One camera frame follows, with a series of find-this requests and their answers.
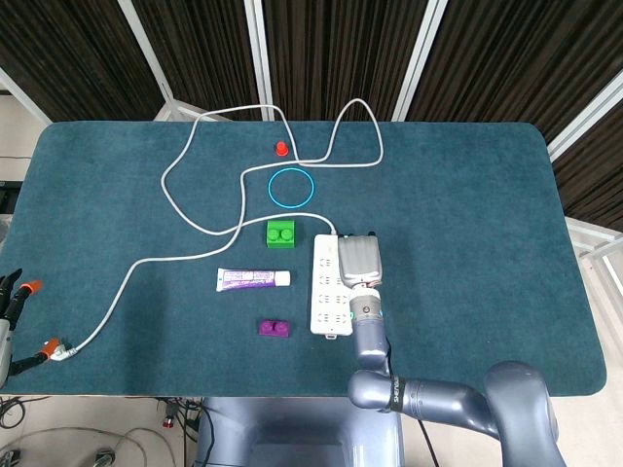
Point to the white power strip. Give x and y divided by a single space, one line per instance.
323 292

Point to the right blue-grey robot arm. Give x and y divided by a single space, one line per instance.
370 335

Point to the purple toy brick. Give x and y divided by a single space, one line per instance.
275 329

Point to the teal table mat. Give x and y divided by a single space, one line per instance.
487 292

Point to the green toy brick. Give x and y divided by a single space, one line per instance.
281 238

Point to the dark slatted divider panel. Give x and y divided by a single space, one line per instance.
204 48
73 48
598 160
340 48
511 48

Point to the black box on floor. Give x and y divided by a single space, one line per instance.
7 197

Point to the purple white toothpaste tube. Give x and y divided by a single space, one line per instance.
248 279

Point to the left black orange-tipped robot hand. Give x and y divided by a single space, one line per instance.
14 304

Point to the white divider base frame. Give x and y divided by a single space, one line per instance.
596 236

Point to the red floor button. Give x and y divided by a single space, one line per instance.
169 421

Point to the blue-grey robot torso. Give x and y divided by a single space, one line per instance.
302 438

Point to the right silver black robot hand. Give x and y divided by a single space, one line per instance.
360 260

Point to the small red cap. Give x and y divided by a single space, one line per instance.
281 150

